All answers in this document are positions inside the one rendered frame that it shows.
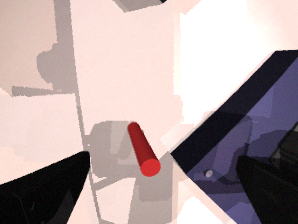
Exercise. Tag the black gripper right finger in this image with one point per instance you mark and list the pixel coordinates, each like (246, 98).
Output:
(273, 192)

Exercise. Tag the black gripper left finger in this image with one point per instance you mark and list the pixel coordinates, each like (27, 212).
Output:
(46, 196)

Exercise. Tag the dark red peg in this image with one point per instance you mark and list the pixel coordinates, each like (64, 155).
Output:
(146, 158)

